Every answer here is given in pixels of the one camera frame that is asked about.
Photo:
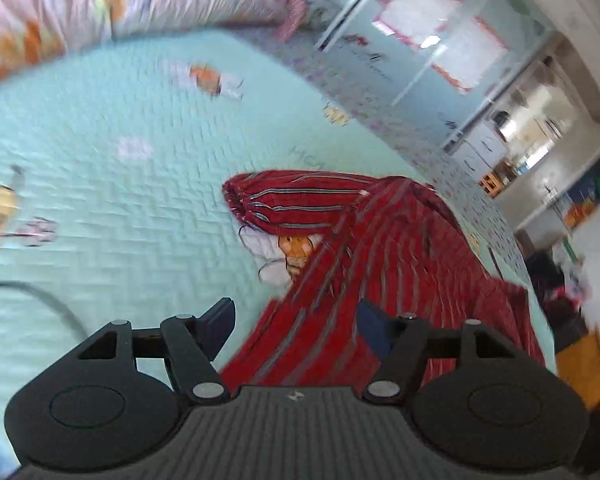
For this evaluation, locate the pink knitted cloth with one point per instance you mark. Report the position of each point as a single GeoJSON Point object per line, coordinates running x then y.
{"type": "Point", "coordinates": [292, 0]}

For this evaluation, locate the red plaid shirt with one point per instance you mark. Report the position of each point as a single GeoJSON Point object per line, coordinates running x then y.
{"type": "Point", "coordinates": [380, 270]}

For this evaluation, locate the pile of plastic bags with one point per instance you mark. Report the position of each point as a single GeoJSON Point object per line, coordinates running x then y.
{"type": "Point", "coordinates": [572, 292]}

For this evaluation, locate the long floral bolster pillow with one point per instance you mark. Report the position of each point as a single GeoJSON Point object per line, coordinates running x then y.
{"type": "Point", "coordinates": [105, 5]}

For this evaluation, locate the white sliding door wardrobe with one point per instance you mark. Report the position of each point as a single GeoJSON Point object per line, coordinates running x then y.
{"type": "Point", "coordinates": [370, 65]}

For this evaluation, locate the mint bee print bedspread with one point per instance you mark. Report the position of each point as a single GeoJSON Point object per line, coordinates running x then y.
{"type": "Point", "coordinates": [105, 210]}

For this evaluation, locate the black handbag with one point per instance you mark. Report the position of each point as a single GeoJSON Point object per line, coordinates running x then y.
{"type": "Point", "coordinates": [501, 119]}

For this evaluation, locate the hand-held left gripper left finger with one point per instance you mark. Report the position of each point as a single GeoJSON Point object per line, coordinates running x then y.
{"type": "Point", "coordinates": [221, 320]}

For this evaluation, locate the hanging colourful bags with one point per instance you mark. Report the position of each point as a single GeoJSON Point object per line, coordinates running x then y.
{"type": "Point", "coordinates": [587, 195]}

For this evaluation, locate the white drawer cabinet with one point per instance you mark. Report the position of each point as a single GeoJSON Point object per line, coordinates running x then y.
{"type": "Point", "coordinates": [482, 147]}

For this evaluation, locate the wooden chair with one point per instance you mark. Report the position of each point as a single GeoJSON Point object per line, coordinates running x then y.
{"type": "Point", "coordinates": [492, 184]}

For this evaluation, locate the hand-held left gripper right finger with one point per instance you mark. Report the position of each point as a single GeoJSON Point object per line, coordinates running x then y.
{"type": "Point", "coordinates": [372, 330]}

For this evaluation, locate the black armchair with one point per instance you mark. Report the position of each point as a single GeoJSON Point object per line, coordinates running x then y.
{"type": "Point", "coordinates": [550, 320]}

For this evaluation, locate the pink bordered poster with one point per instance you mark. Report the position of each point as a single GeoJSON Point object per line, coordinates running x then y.
{"type": "Point", "coordinates": [415, 7]}
{"type": "Point", "coordinates": [472, 55]}

